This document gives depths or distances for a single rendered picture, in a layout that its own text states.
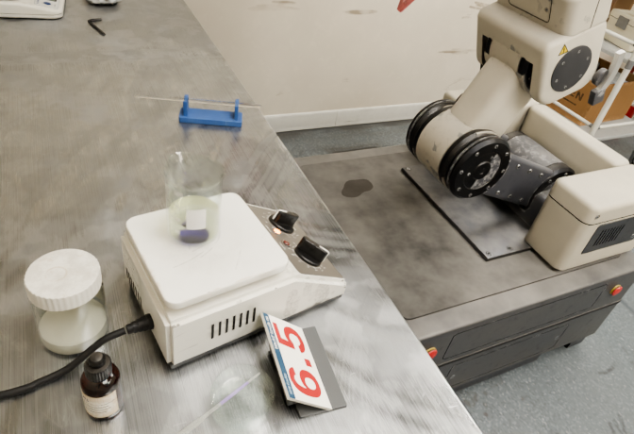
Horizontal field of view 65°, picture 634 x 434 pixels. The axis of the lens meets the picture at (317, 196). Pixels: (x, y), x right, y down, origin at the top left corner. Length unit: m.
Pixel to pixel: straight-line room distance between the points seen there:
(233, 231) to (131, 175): 0.26
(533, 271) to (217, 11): 1.39
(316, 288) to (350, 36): 1.82
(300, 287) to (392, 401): 0.14
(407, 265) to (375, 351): 0.69
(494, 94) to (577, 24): 0.21
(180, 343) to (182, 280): 0.06
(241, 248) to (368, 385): 0.18
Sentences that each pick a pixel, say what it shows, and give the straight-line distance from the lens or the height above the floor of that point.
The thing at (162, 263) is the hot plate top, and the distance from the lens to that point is 0.47.
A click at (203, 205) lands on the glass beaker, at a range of 0.45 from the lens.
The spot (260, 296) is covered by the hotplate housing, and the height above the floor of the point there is 0.81.
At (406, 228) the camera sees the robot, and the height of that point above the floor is 0.36.
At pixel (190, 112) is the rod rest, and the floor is 0.76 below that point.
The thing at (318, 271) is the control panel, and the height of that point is 0.80.
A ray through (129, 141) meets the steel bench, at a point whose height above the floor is 0.75.
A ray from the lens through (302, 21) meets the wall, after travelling 2.13.
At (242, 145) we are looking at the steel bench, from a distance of 0.79.
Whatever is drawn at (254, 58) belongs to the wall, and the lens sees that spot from 2.11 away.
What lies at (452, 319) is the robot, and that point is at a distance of 1.15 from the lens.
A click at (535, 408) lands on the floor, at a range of 1.58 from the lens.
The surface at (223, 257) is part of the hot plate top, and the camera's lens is 0.47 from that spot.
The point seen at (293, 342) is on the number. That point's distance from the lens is 0.50.
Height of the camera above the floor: 1.17
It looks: 37 degrees down
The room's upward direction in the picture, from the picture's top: 11 degrees clockwise
